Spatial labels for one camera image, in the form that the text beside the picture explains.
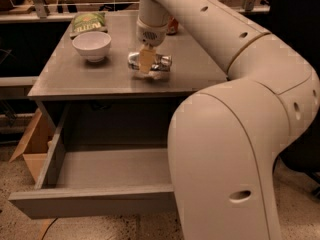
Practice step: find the white bowl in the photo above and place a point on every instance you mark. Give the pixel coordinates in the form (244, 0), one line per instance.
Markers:
(92, 46)

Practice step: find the grey cabinet counter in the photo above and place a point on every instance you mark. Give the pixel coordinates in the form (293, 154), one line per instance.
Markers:
(109, 103)

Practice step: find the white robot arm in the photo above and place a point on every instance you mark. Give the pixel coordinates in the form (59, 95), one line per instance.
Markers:
(223, 140)

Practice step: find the cardboard box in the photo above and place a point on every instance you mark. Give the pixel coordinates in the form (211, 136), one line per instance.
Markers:
(34, 144)

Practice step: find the orange soda can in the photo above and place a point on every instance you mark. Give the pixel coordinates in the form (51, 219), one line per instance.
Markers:
(172, 27)

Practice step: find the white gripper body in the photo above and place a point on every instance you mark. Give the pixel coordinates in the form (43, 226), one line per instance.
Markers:
(151, 34)

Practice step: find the green chip bag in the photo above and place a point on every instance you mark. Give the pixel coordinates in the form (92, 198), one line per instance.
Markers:
(87, 22)

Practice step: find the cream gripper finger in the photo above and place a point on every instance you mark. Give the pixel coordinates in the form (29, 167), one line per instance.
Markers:
(147, 56)

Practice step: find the open grey top drawer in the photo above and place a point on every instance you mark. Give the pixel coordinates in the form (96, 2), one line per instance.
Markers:
(104, 162)

